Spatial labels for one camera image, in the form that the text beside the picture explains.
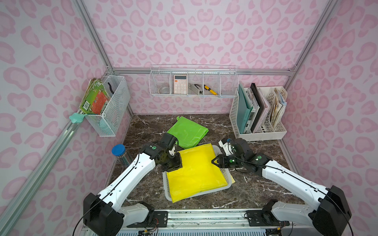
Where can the mint green wall hook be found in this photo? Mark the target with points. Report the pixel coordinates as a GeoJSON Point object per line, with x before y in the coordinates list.
{"type": "Point", "coordinates": [77, 118]}

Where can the white desktop file organizer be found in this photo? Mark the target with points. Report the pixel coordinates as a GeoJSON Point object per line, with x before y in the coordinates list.
{"type": "Point", "coordinates": [256, 113]}

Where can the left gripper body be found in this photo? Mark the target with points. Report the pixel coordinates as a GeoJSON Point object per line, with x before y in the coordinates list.
{"type": "Point", "coordinates": [173, 161]}

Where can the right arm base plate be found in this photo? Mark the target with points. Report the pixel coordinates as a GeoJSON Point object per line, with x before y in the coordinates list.
{"type": "Point", "coordinates": [262, 218]}

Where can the green red booklet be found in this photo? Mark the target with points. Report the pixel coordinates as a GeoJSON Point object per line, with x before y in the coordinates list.
{"type": "Point", "coordinates": [95, 99]}

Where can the blue lid pen canister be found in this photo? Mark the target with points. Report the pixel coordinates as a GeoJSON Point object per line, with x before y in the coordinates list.
{"type": "Point", "coordinates": [122, 154]}

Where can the white mesh wall basket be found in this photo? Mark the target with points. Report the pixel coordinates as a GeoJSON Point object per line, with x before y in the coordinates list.
{"type": "Point", "coordinates": [108, 123]}

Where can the golden yellow raincoat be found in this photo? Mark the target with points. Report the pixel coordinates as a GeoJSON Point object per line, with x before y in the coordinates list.
{"type": "Point", "coordinates": [196, 174]}

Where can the black folder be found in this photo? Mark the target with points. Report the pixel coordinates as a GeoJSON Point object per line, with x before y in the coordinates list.
{"type": "Point", "coordinates": [260, 102]}

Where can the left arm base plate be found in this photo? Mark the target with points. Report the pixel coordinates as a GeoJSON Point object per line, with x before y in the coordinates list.
{"type": "Point", "coordinates": [157, 218]}

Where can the teal folder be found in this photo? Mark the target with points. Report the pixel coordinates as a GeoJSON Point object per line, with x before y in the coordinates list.
{"type": "Point", "coordinates": [245, 107]}

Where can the round metal tin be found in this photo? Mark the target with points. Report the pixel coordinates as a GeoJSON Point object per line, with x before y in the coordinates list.
{"type": "Point", "coordinates": [164, 89]}

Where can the white wire wall shelf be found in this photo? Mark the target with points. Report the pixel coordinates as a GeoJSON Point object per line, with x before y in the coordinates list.
{"type": "Point", "coordinates": [223, 79]}

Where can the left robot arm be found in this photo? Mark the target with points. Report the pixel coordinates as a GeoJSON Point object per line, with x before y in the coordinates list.
{"type": "Point", "coordinates": [103, 213]}

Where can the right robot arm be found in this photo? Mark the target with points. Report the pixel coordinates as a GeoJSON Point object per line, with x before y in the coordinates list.
{"type": "Point", "coordinates": [325, 209]}

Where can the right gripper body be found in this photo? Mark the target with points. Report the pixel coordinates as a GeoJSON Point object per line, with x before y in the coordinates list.
{"type": "Point", "coordinates": [222, 161]}

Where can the yellow utility knife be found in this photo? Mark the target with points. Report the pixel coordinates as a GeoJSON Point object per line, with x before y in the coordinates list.
{"type": "Point", "coordinates": [210, 90]}

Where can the green raincoat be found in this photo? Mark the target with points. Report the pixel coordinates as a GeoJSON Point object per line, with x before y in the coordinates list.
{"type": "Point", "coordinates": [188, 133]}

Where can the white pink calculator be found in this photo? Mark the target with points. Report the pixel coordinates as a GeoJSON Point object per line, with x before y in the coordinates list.
{"type": "Point", "coordinates": [180, 84]}

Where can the beige paper stack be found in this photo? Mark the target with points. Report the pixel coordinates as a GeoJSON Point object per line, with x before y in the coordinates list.
{"type": "Point", "coordinates": [278, 108]}

